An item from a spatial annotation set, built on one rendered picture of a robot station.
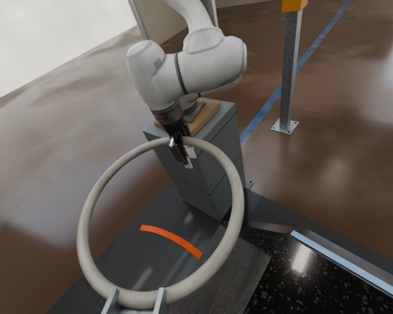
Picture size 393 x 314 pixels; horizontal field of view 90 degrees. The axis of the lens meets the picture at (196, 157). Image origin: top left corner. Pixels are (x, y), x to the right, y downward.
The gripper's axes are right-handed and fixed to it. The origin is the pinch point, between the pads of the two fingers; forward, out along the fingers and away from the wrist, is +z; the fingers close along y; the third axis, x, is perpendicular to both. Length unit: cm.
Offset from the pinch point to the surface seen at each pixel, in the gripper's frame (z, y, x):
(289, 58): 25, -119, 37
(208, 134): 11.8, -24.2, -0.6
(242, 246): 10.0, 25.4, 22.9
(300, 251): 0.4, 26.1, 37.8
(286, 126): 91, -115, 40
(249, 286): 1.6, 36.1, 26.8
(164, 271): 87, 33, -35
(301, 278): 0.1, 32.1, 37.7
